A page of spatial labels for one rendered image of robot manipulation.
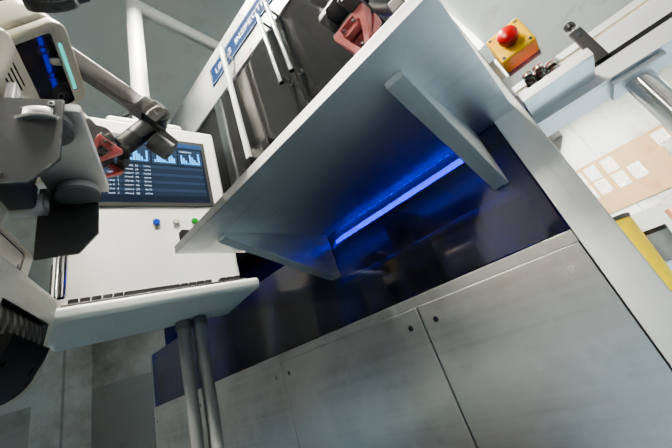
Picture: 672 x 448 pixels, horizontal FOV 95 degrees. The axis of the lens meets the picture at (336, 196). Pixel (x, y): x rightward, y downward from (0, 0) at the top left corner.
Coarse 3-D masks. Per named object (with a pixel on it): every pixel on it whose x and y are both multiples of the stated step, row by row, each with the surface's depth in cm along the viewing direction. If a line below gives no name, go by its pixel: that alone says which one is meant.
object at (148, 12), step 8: (144, 8) 168; (152, 8) 171; (144, 16) 171; (152, 16) 172; (160, 16) 174; (168, 16) 178; (160, 24) 177; (168, 24) 178; (176, 24) 180; (184, 24) 185; (176, 32) 184; (184, 32) 185; (192, 32) 187; (200, 32) 192; (192, 40) 191; (200, 40) 192; (208, 40) 195; (208, 48) 199
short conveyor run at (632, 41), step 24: (648, 0) 63; (600, 24) 67; (624, 24) 62; (648, 24) 60; (576, 48) 69; (600, 48) 64; (624, 48) 62; (648, 48) 60; (600, 72) 64; (624, 72) 63; (576, 96) 66; (600, 96) 69; (552, 120) 71
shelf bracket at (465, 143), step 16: (400, 80) 43; (400, 96) 45; (416, 96) 45; (416, 112) 48; (432, 112) 48; (448, 112) 55; (432, 128) 50; (448, 128) 50; (464, 128) 59; (448, 144) 53; (464, 144) 53; (480, 144) 63; (464, 160) 56; (480, 160) 57; (480, 176) 60; (496, 176) 60
